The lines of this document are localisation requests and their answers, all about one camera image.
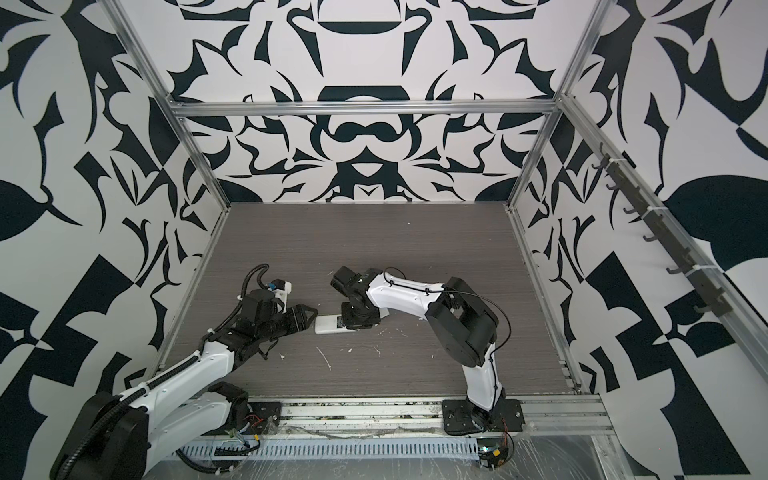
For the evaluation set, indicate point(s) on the small electronics board right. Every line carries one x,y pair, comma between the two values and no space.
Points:
493,453

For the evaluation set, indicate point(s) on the white red remote control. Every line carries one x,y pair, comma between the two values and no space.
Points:
330,324

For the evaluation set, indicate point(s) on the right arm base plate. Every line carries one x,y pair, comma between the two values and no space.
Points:
461,417

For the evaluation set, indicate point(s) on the aluminium frame rail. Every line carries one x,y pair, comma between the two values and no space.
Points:
188,110

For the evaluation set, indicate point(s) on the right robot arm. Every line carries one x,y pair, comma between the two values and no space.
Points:
462,321

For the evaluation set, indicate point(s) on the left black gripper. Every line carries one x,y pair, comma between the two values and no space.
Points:
297,318

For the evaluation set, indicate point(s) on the white slotted cable duct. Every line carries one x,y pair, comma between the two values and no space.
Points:
340,449

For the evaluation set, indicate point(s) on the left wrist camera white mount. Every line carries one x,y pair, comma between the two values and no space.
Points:
280,288

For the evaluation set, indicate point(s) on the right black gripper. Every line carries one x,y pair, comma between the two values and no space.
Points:
346,320

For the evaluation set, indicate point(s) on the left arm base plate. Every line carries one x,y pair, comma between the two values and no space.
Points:
253,418

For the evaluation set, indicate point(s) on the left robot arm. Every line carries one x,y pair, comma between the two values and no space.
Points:
123,436

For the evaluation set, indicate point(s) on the black wall hook rail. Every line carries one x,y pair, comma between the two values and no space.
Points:
665,231

